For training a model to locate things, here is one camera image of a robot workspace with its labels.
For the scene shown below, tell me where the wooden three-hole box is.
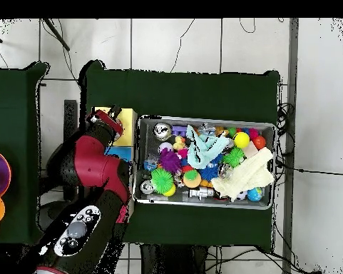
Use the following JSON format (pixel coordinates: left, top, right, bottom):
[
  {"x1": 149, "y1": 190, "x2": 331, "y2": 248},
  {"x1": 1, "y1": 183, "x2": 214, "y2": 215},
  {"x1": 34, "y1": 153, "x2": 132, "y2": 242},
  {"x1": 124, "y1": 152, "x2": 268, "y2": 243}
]
[{"x1": 91, "y1": 106, "x2": 138, "y2": 224}]

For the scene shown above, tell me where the silver mesh bin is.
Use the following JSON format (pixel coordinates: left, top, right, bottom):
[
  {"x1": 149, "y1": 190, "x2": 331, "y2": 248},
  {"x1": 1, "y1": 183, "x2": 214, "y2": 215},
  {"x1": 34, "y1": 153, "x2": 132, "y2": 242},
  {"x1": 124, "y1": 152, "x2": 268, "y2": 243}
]
[{"x1": 133, "y1": 114, "x2": 277, "y2": 210}]

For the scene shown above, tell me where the black panel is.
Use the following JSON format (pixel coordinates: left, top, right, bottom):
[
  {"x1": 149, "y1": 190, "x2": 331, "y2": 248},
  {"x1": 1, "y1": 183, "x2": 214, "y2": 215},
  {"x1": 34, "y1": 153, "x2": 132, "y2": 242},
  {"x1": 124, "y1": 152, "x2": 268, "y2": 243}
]
[{"x1": 63, "y1": 99, "x2": 78, "y2": 201}]

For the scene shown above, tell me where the white baseball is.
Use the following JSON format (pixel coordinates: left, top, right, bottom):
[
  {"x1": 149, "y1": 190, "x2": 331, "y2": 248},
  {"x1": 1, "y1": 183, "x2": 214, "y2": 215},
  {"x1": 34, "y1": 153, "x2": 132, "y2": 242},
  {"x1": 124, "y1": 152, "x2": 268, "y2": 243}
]
[{"x1": 158, "y1": 141, "x2": 174, "y2": 153}]

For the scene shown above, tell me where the yellow plush duck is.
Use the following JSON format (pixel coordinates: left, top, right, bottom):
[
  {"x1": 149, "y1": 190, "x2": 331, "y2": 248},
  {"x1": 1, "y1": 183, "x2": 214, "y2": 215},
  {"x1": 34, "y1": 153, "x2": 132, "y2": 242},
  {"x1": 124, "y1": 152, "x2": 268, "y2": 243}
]
[{"x1": 172, "y1": 135, "x2": 187, "y2": 151}]

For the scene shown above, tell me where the purple spiky toy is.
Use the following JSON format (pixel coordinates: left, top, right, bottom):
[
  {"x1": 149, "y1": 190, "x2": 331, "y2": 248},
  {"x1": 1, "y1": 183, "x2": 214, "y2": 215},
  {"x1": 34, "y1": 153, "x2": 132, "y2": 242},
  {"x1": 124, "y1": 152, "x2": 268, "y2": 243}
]
[{"x1": 158, "y1": 148, "x2": 183, "y2": 174}]

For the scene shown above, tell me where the dark green table cloth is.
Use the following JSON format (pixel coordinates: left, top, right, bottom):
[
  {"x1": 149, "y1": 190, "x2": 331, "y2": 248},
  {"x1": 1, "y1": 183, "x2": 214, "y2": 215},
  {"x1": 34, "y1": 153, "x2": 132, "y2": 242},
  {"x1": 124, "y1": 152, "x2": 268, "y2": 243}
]
[{"x1": 79, "y1": 59, "x2": 281, "y2": 253}]

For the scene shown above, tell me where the green spiky ball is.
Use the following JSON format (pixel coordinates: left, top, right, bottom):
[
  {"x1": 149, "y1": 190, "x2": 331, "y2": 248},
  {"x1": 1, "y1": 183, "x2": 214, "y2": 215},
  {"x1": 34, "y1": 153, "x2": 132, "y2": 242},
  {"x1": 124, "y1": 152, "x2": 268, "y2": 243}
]
[{"x1": 150, "y1": 167, "x2": 175, "y2": 195}]

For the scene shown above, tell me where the mint knitted cloth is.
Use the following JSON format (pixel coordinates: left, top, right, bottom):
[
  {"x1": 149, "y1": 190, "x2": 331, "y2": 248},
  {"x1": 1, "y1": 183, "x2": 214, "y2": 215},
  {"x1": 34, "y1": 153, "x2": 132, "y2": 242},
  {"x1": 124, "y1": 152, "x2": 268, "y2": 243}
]
[{"x1": 185, "y1": 124, "x2": 230, "y2": 170}]

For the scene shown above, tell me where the long black rod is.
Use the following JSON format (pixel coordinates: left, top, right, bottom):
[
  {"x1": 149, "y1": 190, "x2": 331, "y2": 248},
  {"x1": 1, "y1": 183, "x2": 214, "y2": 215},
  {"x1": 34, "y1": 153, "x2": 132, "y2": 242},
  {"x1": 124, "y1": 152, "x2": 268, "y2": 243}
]
[{"x1": 42, "y1": 18, "x2": 71, "y2": 52}]

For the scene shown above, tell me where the dark green side-table cloth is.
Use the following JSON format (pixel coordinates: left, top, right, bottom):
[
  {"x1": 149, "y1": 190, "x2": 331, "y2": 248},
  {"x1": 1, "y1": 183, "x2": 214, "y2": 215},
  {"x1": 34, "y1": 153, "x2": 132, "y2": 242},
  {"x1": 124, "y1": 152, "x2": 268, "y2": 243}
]
[{"x1": 0, "y1": 61, "x2": 55, "y2": 247}]

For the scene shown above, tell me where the grey stand base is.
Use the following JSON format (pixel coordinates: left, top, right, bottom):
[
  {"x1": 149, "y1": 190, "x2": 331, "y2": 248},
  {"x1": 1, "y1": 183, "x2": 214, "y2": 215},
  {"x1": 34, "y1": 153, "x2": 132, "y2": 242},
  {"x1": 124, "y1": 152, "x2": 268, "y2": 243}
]
[{"x1": 38, "y1": 199, "x2": 72, "y2": 229}]

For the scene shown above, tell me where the round plastic bowl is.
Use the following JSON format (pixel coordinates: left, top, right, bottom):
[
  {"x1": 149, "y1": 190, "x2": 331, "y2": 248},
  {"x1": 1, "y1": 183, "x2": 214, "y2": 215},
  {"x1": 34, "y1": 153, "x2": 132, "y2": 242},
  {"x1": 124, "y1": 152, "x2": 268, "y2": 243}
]
[{"x1": 0, "y1": 148, "x2": 12, "y2": 198}]

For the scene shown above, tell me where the yellow ball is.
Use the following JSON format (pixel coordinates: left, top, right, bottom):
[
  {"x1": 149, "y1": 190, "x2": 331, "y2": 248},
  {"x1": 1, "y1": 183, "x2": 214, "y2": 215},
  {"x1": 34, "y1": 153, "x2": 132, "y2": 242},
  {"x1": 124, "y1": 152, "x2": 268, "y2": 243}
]
[{"x1": 232, "y1": 131, "x2": 251, "y2": 149}]

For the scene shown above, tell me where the cream knitted cloth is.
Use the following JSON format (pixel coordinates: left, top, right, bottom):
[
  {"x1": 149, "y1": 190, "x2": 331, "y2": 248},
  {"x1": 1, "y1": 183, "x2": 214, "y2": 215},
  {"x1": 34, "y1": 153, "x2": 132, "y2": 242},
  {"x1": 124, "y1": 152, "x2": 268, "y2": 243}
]
[{"x1": 210, "y1": 146, "x2": 275, "y2": 202}]

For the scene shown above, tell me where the blue globe ball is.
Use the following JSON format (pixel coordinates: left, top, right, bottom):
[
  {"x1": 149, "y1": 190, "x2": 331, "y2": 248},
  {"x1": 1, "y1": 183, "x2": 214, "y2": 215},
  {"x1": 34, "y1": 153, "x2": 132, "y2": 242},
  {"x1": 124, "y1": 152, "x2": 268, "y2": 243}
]
[{"x1": 247, "y1": 186, "x2": 265, "y2": 203}]

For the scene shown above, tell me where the thin black floor cable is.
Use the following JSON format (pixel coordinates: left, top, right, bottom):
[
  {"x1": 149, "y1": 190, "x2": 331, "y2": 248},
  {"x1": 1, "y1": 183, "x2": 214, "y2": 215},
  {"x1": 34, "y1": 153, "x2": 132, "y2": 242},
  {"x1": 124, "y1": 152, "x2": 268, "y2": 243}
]
[{"x1": 170, "y1": 18, "x2": 196, "y2": 73}]

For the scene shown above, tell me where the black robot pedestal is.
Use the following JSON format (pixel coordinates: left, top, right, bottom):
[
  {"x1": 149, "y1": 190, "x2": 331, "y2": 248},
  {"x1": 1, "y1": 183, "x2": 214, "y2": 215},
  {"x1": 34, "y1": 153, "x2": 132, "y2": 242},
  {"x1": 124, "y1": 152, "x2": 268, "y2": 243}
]
[{"x1": 139, "y1": 243, "x2": 209, "y2": 274}]

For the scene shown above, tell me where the black floor cable bundle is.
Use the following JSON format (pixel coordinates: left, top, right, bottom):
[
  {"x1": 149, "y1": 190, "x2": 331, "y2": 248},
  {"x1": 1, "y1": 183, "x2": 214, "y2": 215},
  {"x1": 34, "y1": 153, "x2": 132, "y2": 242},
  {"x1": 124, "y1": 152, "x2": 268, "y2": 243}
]
[{"x1": 276, "y1": 101, "x2": 297, "y2": 138}]

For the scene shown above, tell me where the grey floor cable cover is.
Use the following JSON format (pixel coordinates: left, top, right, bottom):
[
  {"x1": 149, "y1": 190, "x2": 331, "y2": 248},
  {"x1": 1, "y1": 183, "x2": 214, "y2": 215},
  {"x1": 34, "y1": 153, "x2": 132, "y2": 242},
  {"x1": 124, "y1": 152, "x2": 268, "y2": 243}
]
[{"x1": 282, "y1": 18, "x2": 300, "y2": 274}]

